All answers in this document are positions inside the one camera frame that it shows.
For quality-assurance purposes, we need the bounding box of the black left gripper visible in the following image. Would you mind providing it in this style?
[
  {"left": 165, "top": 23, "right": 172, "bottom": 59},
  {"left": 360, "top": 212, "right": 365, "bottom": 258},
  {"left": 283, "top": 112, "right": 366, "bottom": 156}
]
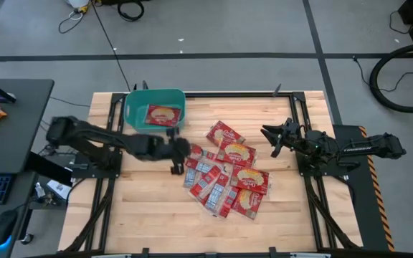
[{"left": 152, "top": 127, "right": 193, "bottom": 176}]

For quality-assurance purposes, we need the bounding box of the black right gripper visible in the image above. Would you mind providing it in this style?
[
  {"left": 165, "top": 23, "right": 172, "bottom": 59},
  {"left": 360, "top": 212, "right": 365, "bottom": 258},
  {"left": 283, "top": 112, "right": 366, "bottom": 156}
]
[{"left": 260, "top": 123, "right": 310, "bottom": 158}]

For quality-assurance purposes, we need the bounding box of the teal plastic basket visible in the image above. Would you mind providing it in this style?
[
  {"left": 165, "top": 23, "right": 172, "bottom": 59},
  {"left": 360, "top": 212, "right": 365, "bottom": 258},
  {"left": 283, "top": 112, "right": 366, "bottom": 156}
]
[{"left": 124, "top": 88, "right": 186, "bottom": 134}]

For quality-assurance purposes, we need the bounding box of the black platform with hazard stripe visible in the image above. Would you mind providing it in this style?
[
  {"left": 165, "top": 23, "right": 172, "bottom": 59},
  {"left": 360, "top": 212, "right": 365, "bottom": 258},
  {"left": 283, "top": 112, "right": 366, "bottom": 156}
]
[{"left": 331, "top": 124, "right": 396, "bottom": 252}]

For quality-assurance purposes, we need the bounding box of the small white box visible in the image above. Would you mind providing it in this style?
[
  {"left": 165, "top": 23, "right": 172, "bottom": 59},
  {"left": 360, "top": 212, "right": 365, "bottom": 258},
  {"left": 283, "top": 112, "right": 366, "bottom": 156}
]
[{"left": 47, "top": 178, "right": 72, "bottom": 200}]

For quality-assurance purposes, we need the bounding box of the black desk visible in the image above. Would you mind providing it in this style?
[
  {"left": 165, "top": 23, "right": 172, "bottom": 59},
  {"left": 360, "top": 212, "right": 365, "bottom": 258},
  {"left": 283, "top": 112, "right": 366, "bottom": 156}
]
[{"left": 0, "top": 78, "right": 55, "bottom": 258}]

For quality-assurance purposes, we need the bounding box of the black computer mouse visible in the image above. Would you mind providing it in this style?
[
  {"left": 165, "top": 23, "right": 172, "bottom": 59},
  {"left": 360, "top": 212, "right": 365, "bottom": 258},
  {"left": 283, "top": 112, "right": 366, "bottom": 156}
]
[{"left": 0, "top": 209, "right": 19, "bottom": 249}]

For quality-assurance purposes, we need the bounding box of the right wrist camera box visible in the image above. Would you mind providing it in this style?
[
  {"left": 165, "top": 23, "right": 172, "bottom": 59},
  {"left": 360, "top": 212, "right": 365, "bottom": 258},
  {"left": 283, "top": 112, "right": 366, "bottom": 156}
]
[{"left": 282, "top": 118, "right": 300, "bottom": 134}]

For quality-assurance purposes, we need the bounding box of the black aluminium table frame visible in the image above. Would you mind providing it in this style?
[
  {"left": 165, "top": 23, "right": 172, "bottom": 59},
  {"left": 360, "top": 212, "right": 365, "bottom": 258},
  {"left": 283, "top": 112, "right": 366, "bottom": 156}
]
[{"left": 62, "top": 91, "right": 364, "bottom": 258}]

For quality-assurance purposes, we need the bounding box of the thin black floor cable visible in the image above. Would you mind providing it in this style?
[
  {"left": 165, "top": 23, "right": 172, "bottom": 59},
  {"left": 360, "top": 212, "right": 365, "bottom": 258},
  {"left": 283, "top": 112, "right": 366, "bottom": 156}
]
[{"left": 352, "top": 56, "right": 413, "bottom": 93}]

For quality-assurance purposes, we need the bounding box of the thick black hose loop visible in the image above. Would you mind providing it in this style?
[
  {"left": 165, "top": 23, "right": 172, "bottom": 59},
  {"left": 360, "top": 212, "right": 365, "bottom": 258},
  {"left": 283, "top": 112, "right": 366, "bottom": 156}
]
[{"left": 369, "top": 42, "right": 413, "bottom": 114}]

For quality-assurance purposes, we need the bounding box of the long black floor cable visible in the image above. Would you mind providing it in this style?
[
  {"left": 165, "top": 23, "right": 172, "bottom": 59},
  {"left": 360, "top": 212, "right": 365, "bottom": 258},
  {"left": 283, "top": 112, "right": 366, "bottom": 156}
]
[{"left": 90, "top": 0, "right": 133, "bottom": 91}]

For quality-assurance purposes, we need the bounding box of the coiled black cable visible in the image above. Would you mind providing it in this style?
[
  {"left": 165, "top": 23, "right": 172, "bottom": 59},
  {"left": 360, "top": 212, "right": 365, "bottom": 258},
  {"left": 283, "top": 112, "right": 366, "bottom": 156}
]
[{"left": 116, "top": 0, "right": 146, "bottom": 22}]

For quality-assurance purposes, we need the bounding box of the thin black looped cable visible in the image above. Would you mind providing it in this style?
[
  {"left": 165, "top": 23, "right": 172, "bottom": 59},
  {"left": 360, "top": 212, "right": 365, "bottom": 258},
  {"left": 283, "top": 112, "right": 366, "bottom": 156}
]
[{"left": 58, "top": 9, "right": 86, "bottom": 34}]

